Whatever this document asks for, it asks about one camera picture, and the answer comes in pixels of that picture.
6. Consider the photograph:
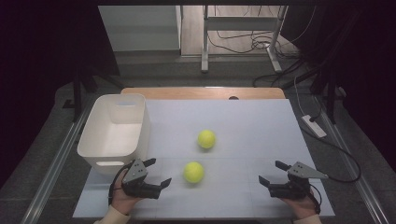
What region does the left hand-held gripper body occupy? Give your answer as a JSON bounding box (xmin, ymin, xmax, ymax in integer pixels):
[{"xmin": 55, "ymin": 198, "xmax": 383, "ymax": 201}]
[{"xmin": 120, "ymin": 158, "xmax": 163, "ymax": 200}]

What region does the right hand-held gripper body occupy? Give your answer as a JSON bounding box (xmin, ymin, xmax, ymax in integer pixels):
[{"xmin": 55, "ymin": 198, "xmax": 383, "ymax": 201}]
[{"xmin": 267, "ymin": 161, "xmax": 330, "ymax": 201}]

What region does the yellow tennis ball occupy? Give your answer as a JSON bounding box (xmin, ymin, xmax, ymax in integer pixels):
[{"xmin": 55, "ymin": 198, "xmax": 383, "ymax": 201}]
[
  {"xmin": 197, "ymin": 129, "xmax": 217, "ymax": 149},
  {"xmin": 182, "ymin": 161, "xmax": 205, "ymax": 184}
]

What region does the white plastic bin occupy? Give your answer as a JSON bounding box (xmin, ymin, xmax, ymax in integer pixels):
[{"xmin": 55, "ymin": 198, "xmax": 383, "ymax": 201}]
[{"xmin": 77, "ymin": 92, "xmax": 152, "ymax": 175}]

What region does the person's left hand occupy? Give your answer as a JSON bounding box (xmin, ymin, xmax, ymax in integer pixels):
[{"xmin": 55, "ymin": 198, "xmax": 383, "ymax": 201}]
[{"xmin": 110, "ymin": 177, "xmax": 144, "ymax": 216}]

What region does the person's right hand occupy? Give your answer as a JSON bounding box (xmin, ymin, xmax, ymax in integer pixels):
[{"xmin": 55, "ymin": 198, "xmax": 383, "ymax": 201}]
[{"xmin": 278, "ymin": 189, "xmax": 321, "ymax": 220}]

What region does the white power strip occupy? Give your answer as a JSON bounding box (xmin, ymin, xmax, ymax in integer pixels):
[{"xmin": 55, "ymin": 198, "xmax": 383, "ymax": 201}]
[{"xmin": 300, "ymin": 114, "xmax": 328, "ymax": 139}]

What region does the white board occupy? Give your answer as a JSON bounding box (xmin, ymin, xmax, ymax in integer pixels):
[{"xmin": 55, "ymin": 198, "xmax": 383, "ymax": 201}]
[{"xmin": 72, "ymin": 98, "xmax": 336, "ymax": 220}]

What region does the black stand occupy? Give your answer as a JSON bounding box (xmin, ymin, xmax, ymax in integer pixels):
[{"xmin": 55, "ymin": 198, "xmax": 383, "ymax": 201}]
[
  {"xmin": 311, "ymin": 62, "xmax": 347, "ymax": 125},
  {"xmin": 62, "ymin": 66, "xmax": 125, "ymax": 122}
]

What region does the wooden table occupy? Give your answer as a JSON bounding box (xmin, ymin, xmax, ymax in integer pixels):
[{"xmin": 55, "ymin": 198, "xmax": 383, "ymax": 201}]
[{"xmin": 120, "ymin": 87, "xmax": 287, "ymax": 101}]

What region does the white cabinet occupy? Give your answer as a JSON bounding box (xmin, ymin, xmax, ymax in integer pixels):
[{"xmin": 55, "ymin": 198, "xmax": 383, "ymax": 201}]
[{"xmin": 98, "ymin": 5, "xmax": 182, "ymax": 52}]

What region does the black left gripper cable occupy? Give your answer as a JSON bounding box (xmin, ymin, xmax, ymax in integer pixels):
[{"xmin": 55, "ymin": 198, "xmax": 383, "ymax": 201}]
[{"xmin": 107, "ymin": 161, "xmax": 134, "ymax": 206}]

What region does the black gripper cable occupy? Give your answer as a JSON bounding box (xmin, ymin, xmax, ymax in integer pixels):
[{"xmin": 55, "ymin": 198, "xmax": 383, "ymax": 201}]
[
  {"xmin": 307, "ymin": 183, "xmax": 323, "ymax": 216},
  {"xmin": 107, "ymin": 161, "xmax": 134, "ymax": 206}
]

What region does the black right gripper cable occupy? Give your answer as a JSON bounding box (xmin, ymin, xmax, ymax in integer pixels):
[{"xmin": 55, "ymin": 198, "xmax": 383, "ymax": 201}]
[{"xmin": 307, "ymin": 183, "xmax": 323, "ymax": 216}]

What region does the long black floor cable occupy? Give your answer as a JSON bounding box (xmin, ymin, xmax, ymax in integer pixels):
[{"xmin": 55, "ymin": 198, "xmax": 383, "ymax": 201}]
[{"xmin": 298, "ymin": 125, "xmax": 362, "ymax": 184}]

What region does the black plug with cable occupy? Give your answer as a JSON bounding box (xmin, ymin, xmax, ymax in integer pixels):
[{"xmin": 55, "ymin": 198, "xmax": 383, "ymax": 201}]
[{"xmin": 308, "ymin": 99, "xmax": 325, "ymax": 123}]

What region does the metal floor rail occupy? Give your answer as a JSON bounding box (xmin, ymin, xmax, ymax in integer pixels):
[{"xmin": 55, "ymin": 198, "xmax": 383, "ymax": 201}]
[
  {"xmin": 314, "ymin": 96, "xmax": 390, "ymax": 224},
  {"xmin": 20, "ymin": 102, "xmax": 94, "ymax": 224}
]

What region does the thin white cable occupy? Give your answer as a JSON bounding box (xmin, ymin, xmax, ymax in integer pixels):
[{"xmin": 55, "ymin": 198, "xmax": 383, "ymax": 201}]
[{"xmin": 293, "ymin": 76, "xmax": 306, "ymax": 117}]

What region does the tangle of black cables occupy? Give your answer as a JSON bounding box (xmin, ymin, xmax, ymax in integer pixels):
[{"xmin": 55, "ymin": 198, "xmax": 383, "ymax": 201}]
[{"xmin": 206, "ymin": 29, "xmax": 300, "ymax": 59}]

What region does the white metal stand frame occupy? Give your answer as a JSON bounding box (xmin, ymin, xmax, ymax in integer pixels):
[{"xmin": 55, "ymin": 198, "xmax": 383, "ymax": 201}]
[{"xmin": 200, "ymin": 5, "xmax": 289, "ymax": 74}]

